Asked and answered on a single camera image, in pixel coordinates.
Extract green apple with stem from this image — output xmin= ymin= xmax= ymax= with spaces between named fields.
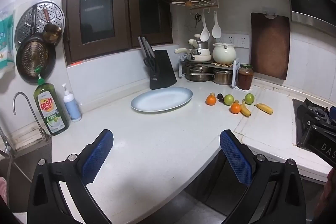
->
xmin=223 ymin=94 xmax=235 ymax=106

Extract brown framed window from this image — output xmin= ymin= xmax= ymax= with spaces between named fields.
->
xmin=62 ymin=0 xmax=173 ymax=64

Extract orange mandarin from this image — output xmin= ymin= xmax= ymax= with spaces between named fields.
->
xmin=206 ymin=94 xmax=217 ymax=106
xmin=230 ymin=103 xmax=241 ymax=114

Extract steel milk pot cream handle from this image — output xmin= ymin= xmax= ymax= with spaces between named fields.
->
xmin=189 ymin=34 xmax=210 ymax=55

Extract teal paper towel pack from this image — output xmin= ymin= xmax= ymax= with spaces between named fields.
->
xmin=0 ymin=2 xmax=15 ymax=78

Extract black frying pan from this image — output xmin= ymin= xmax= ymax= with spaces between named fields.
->
xmin=16 ymin=5 xmax=56 ymax=84

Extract white blue pump bottle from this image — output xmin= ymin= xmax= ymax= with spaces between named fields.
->
xmin=62 ymin=84 xmax=82 ymax=122

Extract white wall socket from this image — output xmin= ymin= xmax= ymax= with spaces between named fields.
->
xmin=219 ymin=33 xmax=249 ymax=49

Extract large stainless steel pot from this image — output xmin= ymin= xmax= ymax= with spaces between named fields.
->
xmin=185 ymin=64 xmax=214 ymax=82

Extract brown wooden cutting board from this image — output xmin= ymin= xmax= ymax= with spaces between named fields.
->
xmin=251 ymin=12 xmax=290 ymax=80

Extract chrome faucet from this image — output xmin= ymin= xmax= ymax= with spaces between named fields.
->
xmin=1 ymin=92 xmax=52 ymax=158

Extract cream ceramic pot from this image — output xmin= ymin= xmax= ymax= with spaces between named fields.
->
xmin=212 ymin=43 xmax=236 ymax=64

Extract black gas stove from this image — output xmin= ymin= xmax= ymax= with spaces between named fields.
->
xmin=292 ymin=98 xmax=335 ymax=148

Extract white metal pot rack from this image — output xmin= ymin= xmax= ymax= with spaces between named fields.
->
xmin=178 ymin=55 xmax=240 ymax=88

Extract green dish soap bottle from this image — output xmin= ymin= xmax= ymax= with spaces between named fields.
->
xmin=34 ymin=74 xmax=69 ymax=136

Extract small yellow banana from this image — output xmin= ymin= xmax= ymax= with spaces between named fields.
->
xmin=240 ymin=102 xmax=251 ymax=117

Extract small brass ladle pot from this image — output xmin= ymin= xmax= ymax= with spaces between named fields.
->
xmin=42 ymin=5 xmax=62 ymax=45

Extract large yellow banana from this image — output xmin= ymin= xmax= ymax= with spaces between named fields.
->
xmin=255 ymin=103 xmax=274 ymax=115

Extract light blue oval plate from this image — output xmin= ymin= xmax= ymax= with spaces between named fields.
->
xmin=131 ymin=87 xmax=193 ymax=113

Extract glass jar red sauce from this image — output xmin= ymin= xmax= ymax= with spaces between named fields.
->
xmin=237 ymin=64 xmax=253 ymax=90

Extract black knife block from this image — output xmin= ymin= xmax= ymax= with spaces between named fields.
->
xmin=150 ymin=50 xmax=177 ymax=90

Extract black kitchen scissors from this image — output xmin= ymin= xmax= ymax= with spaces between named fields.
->
xmin=143 ymin=57 xmax=157 ymax=73

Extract white ladle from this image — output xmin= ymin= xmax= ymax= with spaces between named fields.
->
xmin=201 ymin=12 xmax=210 ymax=42

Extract cream saucepan with handle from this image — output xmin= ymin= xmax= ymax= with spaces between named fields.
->
xmin=174 ymin=48 xmax=212 ymax=62

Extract range hood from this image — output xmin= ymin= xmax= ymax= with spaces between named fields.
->
xmin=290 ymin=0 xmax=335 ymax=36

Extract small stainless steel pot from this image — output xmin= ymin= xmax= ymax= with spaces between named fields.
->
xmin=213 ymin=69 xmax=232 ymax=85

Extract white rice spoon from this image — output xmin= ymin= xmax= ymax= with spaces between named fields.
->
xmin=212 ymin=10 xmax=222 ymax=39

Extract hanging black scissors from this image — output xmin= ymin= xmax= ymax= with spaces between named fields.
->
xmin=195 ymin=13 xmax=202 ymax=23

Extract round steel steamer tray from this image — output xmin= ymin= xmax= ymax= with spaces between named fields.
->
xmin=14 ymin=1 xmax=65 ymax=50

